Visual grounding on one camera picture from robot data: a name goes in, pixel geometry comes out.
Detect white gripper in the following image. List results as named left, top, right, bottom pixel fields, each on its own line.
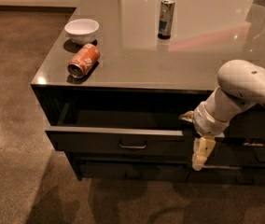
left=178, top=102, right=229, bottom=171

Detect drawer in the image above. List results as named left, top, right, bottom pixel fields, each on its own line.
left=79, top=162, right=189, bottom=182
left=206, top=143, right=265, bottom=167
left=188, top=169, right=265, bottom=187
left=46, top=105, right=194, bottom=157
left=224, top=105, right=265, bottom=139
left=74, top=153, right=191, bottom=165

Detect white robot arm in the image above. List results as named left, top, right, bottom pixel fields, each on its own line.
left=179, top=60, right=265, bottom=171

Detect dark drawer cabinet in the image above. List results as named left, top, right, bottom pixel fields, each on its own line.
left=32, top=0, right=265, bottom=179

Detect silver blue energy drink can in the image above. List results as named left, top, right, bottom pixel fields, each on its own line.
left=158, top=0, right=175, bottom=39

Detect orange soda can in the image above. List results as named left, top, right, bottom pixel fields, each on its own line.
left=67, top=44, right=100, bottom=78

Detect white bowl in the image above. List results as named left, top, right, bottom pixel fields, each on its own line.
left=64, top=19, right=99, bottom=46

